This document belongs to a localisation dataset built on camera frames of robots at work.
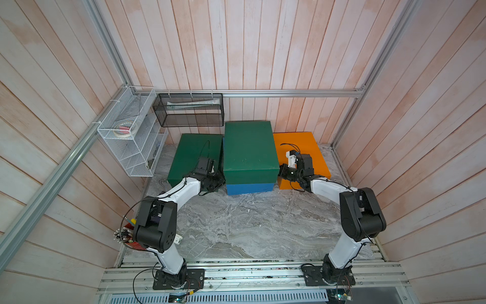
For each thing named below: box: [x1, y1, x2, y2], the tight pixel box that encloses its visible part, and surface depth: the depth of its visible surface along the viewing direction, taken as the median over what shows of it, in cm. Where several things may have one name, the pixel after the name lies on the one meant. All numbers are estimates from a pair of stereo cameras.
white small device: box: [173, 233, 183, 245], surface depth 83 cm
